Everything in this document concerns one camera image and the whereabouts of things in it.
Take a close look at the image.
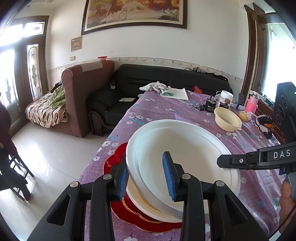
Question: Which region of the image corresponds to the bread in plastic bag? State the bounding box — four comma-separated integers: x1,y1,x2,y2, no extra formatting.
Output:
238,110,253,122

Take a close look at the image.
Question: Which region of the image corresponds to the small wall plaque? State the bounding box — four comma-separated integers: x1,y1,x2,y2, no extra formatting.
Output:
71,36,82,52

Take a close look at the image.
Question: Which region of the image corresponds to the cream plastic bowl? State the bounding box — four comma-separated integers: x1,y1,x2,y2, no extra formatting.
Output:
138,192,155,209

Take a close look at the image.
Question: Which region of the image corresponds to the black battery box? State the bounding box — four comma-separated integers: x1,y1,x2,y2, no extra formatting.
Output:
204,96,217,113

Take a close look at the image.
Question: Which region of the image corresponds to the white foam plate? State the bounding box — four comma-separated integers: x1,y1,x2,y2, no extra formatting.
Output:
126,178,181,223

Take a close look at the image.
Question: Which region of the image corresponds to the black sofa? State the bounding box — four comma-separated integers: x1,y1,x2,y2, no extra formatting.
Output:
86,64,233,136

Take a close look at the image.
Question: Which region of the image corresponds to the small red glass plate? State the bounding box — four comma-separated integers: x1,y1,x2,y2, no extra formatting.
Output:
121,194,163,223

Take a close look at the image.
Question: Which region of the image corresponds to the white paper notebook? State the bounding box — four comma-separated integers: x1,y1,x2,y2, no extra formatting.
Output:
160,87,189,101

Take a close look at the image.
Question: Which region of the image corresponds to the large red glass plate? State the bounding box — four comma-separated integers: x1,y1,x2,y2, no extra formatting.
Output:
103,143,182,233

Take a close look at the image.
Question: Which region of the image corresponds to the patterned bed blanket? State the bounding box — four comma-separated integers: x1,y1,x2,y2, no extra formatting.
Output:
25,85,68,128

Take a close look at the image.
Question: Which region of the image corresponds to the black phone stand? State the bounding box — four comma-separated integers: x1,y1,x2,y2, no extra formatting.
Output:
236,93,245,110

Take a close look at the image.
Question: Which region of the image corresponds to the white crumpled cloth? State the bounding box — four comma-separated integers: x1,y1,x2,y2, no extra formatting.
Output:
139,81,169,93

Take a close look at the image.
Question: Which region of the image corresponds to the framed horse painting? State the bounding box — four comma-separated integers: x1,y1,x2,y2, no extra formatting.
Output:
81,0,188,35

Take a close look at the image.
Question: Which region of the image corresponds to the wooden glass door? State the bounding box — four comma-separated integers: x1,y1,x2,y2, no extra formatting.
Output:
1,16,49,133

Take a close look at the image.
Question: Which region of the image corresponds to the person right hand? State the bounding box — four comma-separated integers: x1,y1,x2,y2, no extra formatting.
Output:
280,180,295,225

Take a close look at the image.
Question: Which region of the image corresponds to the pink knitted thermos bottle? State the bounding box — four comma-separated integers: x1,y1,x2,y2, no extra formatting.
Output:
245,91,259,114

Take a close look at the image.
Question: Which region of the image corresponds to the white deep foam bowl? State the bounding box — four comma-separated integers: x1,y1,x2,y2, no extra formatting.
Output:
125,120,241,219

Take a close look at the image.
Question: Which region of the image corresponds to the brown armchair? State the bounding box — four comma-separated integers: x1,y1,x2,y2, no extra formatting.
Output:
50,60,114,138

